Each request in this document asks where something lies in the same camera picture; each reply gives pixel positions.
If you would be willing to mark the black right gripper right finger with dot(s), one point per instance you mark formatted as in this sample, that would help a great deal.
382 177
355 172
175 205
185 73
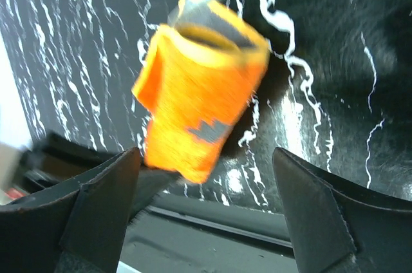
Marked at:
336 225

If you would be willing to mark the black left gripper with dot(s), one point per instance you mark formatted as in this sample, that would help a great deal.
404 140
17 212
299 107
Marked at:
53 159

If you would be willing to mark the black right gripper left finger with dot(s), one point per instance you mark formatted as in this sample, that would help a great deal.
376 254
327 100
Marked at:
76 225

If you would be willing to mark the orange and grey towel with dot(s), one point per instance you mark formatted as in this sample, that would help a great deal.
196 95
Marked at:
201 69

